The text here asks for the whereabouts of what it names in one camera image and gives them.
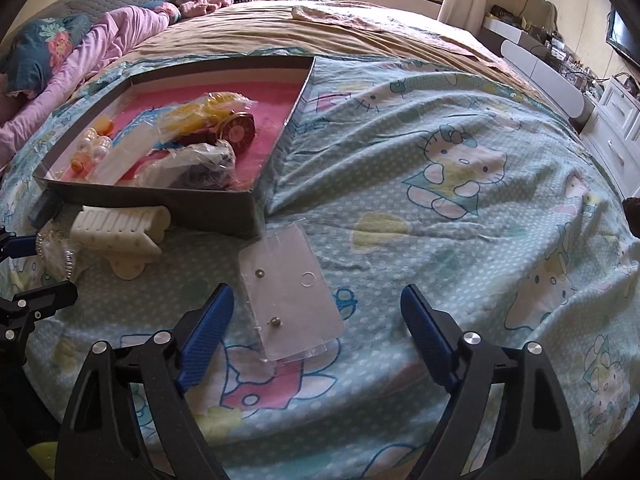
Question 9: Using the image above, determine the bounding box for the orange spiral hair tie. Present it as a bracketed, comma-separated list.
[70, 116, 115, 173]

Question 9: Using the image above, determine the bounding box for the dark round object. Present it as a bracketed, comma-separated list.
[622, 196, 640, 236]

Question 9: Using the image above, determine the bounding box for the plastic bag with yellow item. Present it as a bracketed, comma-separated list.
[160, 91, 241, 131]

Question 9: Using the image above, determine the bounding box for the white hair claw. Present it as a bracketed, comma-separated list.
[70, 205, 172, 280]

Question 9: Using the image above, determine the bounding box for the cosmetics clutter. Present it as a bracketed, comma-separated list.
[547, 32, 601, 91]

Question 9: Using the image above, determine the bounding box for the clear bead hair tie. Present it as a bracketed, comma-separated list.
[81, 127, 113, 163]

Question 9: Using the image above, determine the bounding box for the plastic bag with dark item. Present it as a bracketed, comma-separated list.
[131, 140, 237, 192]

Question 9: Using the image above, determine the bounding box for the light pink cloth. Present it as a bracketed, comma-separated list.
[292, 4, 381, 28]

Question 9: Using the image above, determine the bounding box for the pink book with blue label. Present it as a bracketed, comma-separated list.
[65, 77, 308, 186]

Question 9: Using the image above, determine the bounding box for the wall television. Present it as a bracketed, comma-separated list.
[605, 5, 640, 71]

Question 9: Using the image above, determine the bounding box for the clear plastic earring packet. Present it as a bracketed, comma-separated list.
[237, 222, 346, 363]

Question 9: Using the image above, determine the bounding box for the tan blanket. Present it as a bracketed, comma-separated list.
[120, 0, 546, 96]

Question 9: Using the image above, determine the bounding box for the bracelet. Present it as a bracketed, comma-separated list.
[35, 232, 83, 281]

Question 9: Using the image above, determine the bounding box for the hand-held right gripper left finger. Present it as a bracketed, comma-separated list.
[57, 282, 236, 480]

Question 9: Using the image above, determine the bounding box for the table mirror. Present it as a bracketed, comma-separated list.
[522, 0, 558, 36]

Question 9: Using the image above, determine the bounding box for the cartoon printed bedsheet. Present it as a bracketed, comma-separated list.
[0, 50, 636, 480]

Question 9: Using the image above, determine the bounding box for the white drawer cabinet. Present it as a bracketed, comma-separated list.
[580, 77, 640, 201]

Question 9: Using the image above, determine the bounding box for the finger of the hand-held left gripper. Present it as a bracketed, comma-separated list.
[0, 280, 79, 366]
[0, 227, 39, 262]

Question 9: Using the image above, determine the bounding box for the grey cardboard box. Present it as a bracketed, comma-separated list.
[32, 55, 317, 241]

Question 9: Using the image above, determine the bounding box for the pink quilt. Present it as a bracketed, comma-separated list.
[0, 5, 171, 171]

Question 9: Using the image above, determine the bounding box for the maroon wrist watch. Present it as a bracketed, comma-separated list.
[172, 111, 256, 153]

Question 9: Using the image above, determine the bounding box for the white dressing table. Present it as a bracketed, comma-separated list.
[480, 15, 598, 133]

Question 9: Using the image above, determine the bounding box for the blue floral pillow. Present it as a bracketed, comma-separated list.
[0, 12, 93, 96]

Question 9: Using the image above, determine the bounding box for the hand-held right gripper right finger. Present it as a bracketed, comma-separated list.
[400, 284, 583, 480]

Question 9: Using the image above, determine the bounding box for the yellow-green cloth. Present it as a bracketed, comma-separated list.
[25, 440, 61, 480]

